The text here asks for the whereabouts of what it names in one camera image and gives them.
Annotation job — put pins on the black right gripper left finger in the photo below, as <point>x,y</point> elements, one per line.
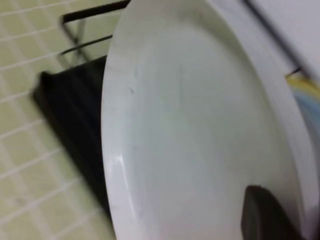
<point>263,217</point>

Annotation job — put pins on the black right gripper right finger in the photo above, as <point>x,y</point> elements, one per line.
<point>314,225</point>

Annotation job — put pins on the white round plate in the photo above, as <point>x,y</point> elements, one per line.
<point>195,108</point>

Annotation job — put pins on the light blue plate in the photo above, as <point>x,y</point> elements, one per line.
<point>310,108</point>

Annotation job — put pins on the black wire dish rack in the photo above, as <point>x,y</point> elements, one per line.
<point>71,101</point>

